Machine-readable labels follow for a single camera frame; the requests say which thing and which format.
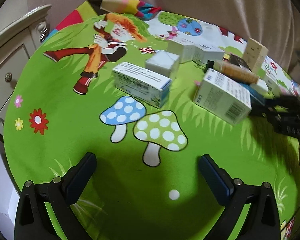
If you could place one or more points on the long white box black logo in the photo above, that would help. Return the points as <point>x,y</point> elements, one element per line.
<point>204,53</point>

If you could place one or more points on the dark blue small box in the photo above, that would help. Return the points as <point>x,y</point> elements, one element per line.
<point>255,97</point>

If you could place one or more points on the white purple storage box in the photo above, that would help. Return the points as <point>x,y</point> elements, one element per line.
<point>9,198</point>

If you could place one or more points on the long white green medicine box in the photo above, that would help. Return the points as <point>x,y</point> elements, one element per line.
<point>144,84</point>

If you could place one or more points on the brown tube box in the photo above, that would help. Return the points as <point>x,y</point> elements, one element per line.
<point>235,72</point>

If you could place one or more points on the white cube box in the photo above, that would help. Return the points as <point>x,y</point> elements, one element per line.
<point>164,63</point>

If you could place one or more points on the small white red box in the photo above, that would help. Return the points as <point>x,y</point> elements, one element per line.
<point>272,84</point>

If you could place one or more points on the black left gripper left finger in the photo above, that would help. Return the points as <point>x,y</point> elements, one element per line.
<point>32,220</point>

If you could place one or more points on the cream carved cabinet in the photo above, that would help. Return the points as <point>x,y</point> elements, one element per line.
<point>18,42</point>

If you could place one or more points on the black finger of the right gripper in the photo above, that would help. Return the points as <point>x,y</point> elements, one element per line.
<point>282,112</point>

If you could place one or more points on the white rounded case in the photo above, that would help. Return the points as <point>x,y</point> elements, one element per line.
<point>261,87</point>

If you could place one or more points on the white box with red logo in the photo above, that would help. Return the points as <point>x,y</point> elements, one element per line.
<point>182,47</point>

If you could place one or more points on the colourful cartoon tablecloth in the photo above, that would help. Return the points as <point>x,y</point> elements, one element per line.
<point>147,184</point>

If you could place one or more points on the black gold box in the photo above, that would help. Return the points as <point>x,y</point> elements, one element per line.
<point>236,60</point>

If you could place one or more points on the white blue printed box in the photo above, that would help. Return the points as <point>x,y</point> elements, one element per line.
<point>223,97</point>

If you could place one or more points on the tall beige box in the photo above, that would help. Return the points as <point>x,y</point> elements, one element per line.
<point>254,55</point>

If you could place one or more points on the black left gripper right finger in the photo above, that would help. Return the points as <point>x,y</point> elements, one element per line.
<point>262,220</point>

